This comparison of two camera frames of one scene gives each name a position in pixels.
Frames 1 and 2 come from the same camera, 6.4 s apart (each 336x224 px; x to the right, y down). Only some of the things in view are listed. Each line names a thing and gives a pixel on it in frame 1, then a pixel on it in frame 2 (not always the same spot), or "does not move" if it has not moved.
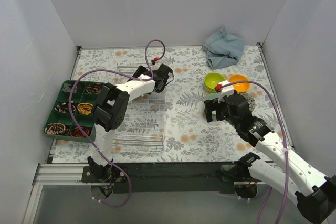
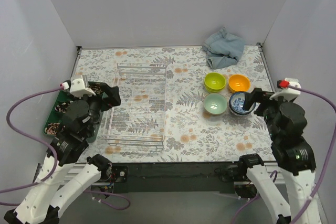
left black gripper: (142, 71) to (99, 96)
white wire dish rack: (144, 127) does not move
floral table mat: (168, 125) does not move
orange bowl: (241, 87) does not move
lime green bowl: (211, 80) does not move
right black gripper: (213, 107) to (262, 100)
